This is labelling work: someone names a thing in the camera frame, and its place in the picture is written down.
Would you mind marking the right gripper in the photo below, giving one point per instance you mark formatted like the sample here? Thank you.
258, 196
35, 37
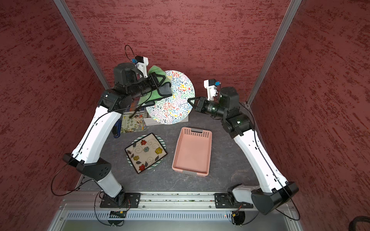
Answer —
202, 102

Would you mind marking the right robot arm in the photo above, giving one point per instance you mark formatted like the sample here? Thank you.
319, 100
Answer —
274, 189

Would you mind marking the colourful patterned round plate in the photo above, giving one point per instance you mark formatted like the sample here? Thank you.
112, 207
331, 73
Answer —
176, 108

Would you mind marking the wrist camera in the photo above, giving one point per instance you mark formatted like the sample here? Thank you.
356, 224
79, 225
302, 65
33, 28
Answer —
212, 88
141, 63

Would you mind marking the pink plastic basket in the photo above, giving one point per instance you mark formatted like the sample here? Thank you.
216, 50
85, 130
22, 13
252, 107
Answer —
193, 152

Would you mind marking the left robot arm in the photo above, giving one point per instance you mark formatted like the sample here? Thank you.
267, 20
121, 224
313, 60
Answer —
131, 82

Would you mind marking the white file organizer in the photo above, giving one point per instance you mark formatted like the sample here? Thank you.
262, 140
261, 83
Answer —
151, 122

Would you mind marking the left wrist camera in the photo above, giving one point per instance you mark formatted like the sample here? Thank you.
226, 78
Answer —
141, 63

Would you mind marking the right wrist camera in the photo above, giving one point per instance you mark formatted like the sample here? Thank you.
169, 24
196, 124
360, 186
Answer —
212, 88

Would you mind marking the square flower plate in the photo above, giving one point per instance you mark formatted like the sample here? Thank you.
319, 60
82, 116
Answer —
146, 152

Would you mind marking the green microfibre cloth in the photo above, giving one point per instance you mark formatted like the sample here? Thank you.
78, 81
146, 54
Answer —
151, 98

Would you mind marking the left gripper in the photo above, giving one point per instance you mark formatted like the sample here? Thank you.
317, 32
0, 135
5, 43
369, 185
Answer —
156, 84

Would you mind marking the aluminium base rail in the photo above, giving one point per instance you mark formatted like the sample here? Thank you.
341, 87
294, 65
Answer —
159, 200

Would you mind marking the green striped round plate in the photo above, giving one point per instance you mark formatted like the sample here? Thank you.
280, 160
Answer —
162, 141

